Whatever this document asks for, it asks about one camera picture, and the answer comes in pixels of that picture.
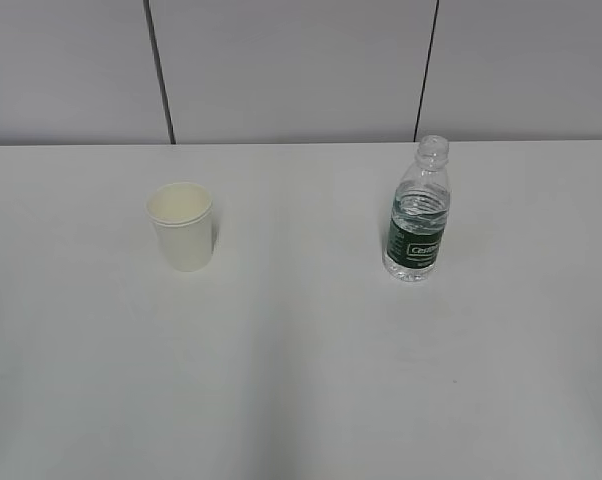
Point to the clear water bottle green label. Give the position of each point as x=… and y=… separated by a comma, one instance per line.
x=419, y=213

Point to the white paper cup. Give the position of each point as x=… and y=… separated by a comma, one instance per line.
x=181, y=214

